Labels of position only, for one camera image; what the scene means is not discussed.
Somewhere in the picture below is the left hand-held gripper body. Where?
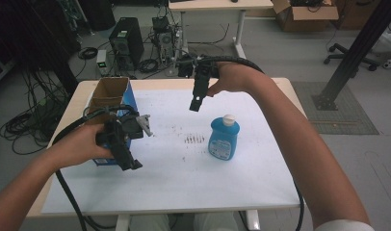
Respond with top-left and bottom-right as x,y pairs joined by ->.
94,113 -> 154,152

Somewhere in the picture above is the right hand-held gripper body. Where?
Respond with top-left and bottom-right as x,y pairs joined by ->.
176,55 -> 221,80

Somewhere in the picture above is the blue cardboard box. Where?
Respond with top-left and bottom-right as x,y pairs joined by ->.
84,76 -> 140,167

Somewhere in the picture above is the blue bottle with white cap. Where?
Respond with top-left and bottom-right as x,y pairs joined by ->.
207,114 -> 241,162

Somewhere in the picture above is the person's right hand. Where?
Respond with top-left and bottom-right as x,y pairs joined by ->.
206,61 -> 269,98

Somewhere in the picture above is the person's left hand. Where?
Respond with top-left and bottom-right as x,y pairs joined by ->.
47,123 -> 116,171

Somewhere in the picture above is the open computer case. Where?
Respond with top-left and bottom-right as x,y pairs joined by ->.
151,15 -> 178,65

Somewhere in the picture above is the black computer tower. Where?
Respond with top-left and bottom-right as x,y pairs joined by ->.
108,16 -> 145,71

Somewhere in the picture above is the white table mat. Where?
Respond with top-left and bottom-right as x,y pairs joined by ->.
40,88 -> 302,216

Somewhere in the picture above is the white table leg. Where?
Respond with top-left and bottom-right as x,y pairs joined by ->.
115,214 -> 131,231
246,210 -> 261,231

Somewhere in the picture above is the white background desk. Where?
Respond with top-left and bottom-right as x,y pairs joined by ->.
168,0 -> 274,70

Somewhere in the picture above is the small white power device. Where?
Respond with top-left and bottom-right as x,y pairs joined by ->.
95,48 -> 109,77

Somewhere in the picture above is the black bin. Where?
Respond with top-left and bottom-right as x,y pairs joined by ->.
77,0 -> 116,32

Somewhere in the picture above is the brown cardboard box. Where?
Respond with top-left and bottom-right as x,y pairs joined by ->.
331,0 -> 381,32
271,0 -> 340,33

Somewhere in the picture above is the grey floor mat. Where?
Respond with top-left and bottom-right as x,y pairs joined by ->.
291,80 -> 380,136

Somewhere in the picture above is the black office chair base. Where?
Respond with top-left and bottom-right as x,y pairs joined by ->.
323,42 -> 381,72

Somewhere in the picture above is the black metal stand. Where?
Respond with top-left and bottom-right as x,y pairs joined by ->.
312,0 -> 391,112

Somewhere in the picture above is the white sleeve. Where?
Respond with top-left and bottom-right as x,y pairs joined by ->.
313,218 -> 378,231

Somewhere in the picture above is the black cable coil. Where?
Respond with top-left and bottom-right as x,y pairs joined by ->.
138,58 -> 159,74
77,46 -> 99,61

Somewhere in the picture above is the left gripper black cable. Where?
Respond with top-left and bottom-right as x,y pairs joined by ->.
51,105 -> 140,231

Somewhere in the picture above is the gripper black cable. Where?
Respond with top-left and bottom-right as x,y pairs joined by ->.
51,105 -> 140,231
196,56 -> 306,231

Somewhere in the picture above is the bundle of black floor cables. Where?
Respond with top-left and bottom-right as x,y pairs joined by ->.
0,68 -> 72,157

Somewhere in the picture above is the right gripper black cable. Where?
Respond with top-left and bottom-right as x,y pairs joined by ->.
196,56 -> 306,231

